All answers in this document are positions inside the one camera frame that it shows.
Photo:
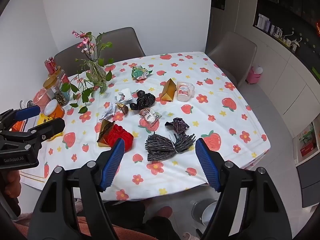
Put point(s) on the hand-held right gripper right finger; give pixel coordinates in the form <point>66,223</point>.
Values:
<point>207,165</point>

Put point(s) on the crumpled green wrapper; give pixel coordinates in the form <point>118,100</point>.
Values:
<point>140,72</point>

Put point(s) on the brown gold candy wrapper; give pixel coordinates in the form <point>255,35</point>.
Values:
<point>123,108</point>

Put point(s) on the white bottles on counter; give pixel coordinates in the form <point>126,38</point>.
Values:
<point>263,23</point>

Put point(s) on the white floor cabinets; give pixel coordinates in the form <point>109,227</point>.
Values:
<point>280,75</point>

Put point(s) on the black wall panel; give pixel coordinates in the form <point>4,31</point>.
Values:
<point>218,2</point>

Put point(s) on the pink slipper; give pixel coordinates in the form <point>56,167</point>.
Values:
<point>189,236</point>
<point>162,211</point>

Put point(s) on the red cardboard box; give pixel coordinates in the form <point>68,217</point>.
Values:
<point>307,145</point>

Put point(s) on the glass vase with flowers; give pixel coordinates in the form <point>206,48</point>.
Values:
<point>100,45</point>

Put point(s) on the torn white wrapper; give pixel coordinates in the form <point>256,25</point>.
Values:
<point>123,95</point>

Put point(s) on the yellow toy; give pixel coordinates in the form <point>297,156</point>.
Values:
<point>43,120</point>

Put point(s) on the white kettle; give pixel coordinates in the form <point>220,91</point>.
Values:
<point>277,30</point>

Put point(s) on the clear jar with red label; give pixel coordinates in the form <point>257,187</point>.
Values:
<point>63,76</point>

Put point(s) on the grey round trash can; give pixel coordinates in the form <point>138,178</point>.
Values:
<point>202,210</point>

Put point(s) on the crumpled silver wrapper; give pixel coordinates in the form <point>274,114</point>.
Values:
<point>108,112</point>

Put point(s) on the clear snack packet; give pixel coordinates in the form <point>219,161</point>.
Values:
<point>150,117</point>

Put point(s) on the pink round container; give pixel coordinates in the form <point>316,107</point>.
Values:
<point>41,97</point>

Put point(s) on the white floral strawberry tablecloth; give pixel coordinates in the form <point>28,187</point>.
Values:
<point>215,92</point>

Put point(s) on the flat gold box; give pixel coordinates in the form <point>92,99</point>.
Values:
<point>103,133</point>

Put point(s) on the white plastic cup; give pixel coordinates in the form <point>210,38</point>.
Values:
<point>185,91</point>

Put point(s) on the red drink can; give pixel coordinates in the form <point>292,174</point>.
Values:
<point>50,65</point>

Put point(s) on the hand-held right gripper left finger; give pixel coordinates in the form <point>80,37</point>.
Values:
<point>112,165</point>

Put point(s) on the dark purple patterned wrapper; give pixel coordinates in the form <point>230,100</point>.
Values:
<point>178,125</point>

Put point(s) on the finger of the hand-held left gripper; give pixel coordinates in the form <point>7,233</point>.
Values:
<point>48,127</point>
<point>26,112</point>

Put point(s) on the black plastic bag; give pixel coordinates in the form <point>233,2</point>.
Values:
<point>145,100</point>

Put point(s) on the red crumpled bag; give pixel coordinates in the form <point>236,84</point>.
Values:
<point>120,135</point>

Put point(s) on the pink flower branch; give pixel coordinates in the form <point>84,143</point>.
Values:
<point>83,40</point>

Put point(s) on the black wrapper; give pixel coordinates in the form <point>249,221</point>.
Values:
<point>165,146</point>

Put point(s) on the clear jar with gold lid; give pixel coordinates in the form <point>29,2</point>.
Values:
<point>56,92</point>

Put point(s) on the grey dining chair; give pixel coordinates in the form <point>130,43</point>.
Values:
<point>67,58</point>
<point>235,55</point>
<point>120,42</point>

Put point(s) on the orange jar with white lid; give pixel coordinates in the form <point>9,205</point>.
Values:
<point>55,110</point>

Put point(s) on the person's legs in black trousers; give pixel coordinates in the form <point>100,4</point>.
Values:
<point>140,220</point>

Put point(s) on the person's left hand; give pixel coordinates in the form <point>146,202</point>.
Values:
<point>12,185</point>

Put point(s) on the grey drawer unit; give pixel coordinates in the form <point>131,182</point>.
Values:
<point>310,182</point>

